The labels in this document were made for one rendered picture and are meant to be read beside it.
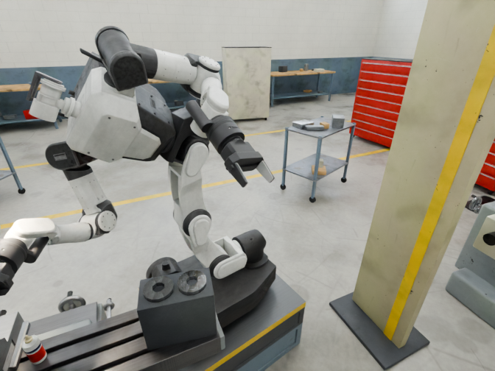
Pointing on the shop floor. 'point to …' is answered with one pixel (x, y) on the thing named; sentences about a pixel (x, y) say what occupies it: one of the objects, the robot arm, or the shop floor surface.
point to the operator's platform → (260, 333)
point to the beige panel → (426, 176)
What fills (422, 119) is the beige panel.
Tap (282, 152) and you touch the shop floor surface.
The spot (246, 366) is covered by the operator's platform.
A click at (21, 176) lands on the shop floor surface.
